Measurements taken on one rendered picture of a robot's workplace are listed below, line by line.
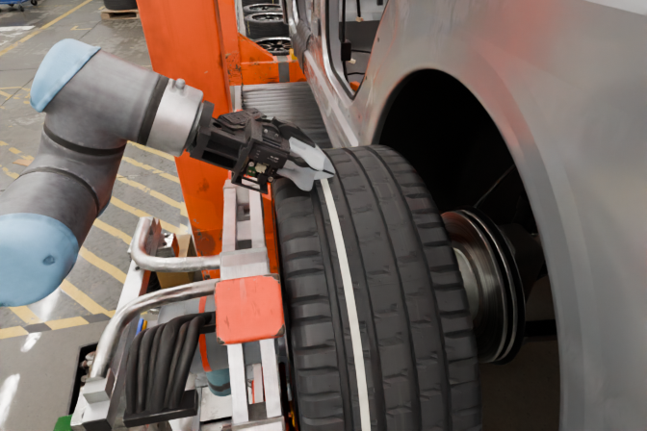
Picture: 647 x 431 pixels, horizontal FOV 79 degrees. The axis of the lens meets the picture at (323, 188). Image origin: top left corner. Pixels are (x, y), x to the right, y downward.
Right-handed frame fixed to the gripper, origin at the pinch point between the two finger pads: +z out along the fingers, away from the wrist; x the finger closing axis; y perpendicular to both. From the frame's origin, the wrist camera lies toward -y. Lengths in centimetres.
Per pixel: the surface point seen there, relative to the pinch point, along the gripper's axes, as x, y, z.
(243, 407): -24.4, 23.7, -3.8
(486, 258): -4.1, 3.2, 36.7
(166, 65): -11, -45, -27
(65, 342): -153, -71, -31
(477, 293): -12.1, 3.9, 40.7
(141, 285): -34.2, -1.6, -18.4
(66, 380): -150, -53, -26
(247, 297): -9.6, 19.8, -9.2
